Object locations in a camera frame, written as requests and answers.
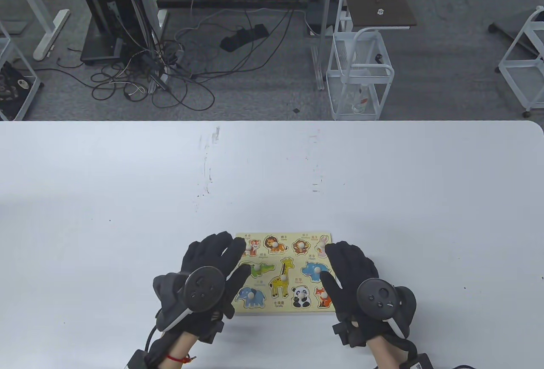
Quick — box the black grey hand controller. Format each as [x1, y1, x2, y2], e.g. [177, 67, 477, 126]
[153, 266, 225, 331]
[356, 278, 418, 339]

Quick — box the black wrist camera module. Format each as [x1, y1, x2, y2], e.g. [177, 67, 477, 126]
[200, 314, 226, 343]
[332, 320, 368, 348]

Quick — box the black power strip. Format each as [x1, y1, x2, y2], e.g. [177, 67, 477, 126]
[219, 23, 269, 53]

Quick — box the person's left hand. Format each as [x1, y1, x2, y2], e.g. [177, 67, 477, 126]
[168, 232, 252, 338]

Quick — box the giraffe puzzle piece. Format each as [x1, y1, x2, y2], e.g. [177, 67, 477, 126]
[269, 256, 295, 297]

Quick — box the person's left forearm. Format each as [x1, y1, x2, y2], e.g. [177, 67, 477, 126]
[159, 329, 200, 369]

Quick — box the white metal trolley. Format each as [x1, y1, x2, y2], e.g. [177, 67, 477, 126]
[0, 21, 42, 122]
[496, 6, 544, 117]
[326, 0, 395, 121]

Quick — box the person's right forearm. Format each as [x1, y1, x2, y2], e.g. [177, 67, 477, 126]
[366, 330, 411, 369]

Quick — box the plain wooden puzzle piece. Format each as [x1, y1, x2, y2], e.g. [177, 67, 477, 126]
[235, 286, 266, 308]
[302, 261, 332, 281]

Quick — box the dark patterned bag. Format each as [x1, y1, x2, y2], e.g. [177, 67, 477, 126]
[0, 61, 34, 121]

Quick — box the person's right hand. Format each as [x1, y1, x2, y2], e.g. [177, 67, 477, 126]
[320, 240, 419, 341]

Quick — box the black chair leg with caster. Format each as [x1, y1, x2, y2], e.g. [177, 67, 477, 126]
[488, 21, 537, 56]

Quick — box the wooden animal puzzle frame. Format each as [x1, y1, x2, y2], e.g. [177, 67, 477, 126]
[233, 232, 338, 314]

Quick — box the lion puzzle piece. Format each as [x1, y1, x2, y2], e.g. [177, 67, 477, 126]
[263, 235, 288, 254]

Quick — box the clear spray bottle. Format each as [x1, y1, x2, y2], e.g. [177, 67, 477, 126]
[352, 85, 369, 115]

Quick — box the white power strip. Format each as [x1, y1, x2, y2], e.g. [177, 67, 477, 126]
[147, 70, 170, 94]

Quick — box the panda puzzle piece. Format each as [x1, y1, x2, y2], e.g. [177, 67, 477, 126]
[292, 286, 312, 308]

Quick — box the black forearm box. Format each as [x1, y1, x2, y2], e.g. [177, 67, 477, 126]
[399, 352, 432, 369]
[127, 349, 149, 369]

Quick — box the tangle of black cables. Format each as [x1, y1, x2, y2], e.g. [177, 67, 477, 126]
[55, 25, 216, 112]

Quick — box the thin black cable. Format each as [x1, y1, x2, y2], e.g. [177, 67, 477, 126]
[145, 324, 160, 352]

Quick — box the green crocodile puzzle piece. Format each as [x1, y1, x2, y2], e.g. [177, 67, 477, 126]
[240, 261, 276, 279]

